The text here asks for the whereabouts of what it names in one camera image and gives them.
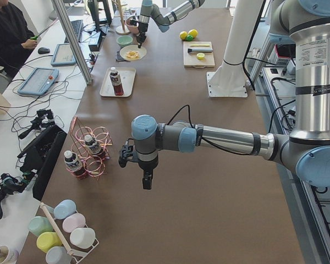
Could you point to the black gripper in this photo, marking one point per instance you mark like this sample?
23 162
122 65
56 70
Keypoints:
147 165
142 28

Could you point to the white round plate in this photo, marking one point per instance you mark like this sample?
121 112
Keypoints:
142 51

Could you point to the braided glazed donut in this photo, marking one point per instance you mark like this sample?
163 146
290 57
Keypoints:
132 55

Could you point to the cream rabbit tray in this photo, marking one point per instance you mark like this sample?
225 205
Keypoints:
127 76

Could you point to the dark drink bottle on tray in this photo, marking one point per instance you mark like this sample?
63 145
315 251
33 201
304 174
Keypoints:
116 82

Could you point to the pink bowl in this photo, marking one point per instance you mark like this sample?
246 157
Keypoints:
133 30

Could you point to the green bowl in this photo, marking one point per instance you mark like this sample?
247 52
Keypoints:
124 41

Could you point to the wooden mug tree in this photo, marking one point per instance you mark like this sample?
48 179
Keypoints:
122 29

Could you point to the grey folded cloth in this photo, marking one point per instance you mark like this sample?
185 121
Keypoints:
118 57

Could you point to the yellow lemon lower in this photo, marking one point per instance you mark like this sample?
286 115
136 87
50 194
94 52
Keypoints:
183 35

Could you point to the yellow lemon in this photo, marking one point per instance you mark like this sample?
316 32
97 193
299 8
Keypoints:
193 33
183 35

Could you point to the green lime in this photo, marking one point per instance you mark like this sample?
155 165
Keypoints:
189 38

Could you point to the steel cylindrical grinder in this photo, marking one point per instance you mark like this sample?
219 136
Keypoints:
199 50

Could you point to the yellow plastic knife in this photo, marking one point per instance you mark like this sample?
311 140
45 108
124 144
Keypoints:
200 45

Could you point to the yellow lemon upper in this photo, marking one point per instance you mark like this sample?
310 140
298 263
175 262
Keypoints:
193 33

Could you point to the bamboo cutting board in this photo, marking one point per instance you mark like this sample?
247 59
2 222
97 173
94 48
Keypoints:
190 59

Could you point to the half lemon slice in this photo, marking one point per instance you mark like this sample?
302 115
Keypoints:
200 56

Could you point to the black keyboard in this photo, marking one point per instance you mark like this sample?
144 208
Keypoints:
77 26

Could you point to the bottle in rack upper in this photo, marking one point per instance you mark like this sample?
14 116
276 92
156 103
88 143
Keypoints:
94 147

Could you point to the bottle in rack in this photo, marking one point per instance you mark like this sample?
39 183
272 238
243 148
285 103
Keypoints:
74 165
94 147

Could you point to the bottle in rack lower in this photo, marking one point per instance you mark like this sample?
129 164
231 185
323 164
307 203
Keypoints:
74 165

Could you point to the blue teach pendant far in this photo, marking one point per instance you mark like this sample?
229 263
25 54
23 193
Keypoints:
63 56

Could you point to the blue teach pendant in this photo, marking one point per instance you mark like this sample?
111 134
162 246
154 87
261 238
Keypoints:
38 82
63 56

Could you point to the pink cup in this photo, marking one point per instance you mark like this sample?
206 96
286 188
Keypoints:
74 221

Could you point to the light blue cup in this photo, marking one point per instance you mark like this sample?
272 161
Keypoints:
64 209

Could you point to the white cup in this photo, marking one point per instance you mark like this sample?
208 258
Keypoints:
83 237

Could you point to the black computer mouse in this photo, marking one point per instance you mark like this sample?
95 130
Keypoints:
43 50

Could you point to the blue teach pendant near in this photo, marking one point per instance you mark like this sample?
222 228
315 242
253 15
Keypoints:
38 82

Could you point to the grey cup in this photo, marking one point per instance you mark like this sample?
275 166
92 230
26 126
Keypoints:
58 255

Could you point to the yellow cup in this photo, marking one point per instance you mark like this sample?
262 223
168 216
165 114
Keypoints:
47 240

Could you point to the green cup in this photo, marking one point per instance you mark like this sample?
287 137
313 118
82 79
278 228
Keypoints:
39 225

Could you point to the seated person in black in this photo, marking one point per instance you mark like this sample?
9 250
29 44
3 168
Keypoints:
16 43

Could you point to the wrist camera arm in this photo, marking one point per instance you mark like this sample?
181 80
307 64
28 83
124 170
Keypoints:
133 22
127 154

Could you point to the copper wire bottle rack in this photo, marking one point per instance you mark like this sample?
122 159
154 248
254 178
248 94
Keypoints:
94 166

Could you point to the aluminium frame post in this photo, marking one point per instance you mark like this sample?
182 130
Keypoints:
74 44

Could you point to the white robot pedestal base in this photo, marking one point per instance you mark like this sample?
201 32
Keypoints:
229 79

